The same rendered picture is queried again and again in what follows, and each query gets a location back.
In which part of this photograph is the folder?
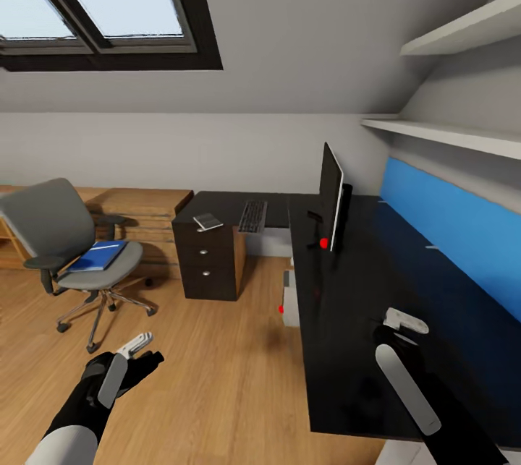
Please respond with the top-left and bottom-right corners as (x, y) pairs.
(69, 240), (126, 272)

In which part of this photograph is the monitor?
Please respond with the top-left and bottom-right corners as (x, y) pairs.
(312, 142), (353, 251)

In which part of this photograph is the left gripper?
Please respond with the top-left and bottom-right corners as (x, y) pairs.
(117, 351), (164, 398)

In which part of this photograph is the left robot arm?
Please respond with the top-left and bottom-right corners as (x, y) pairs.
(25, 333), (164, 465)

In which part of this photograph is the notebook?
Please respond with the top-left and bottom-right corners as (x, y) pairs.
(195, 213), (223, 230)

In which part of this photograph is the keyboard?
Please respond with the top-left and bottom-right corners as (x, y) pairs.
(237, 200), (268, 236)

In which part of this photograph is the swivel chair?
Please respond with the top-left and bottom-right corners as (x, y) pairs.
(0, 178), (154, 353)

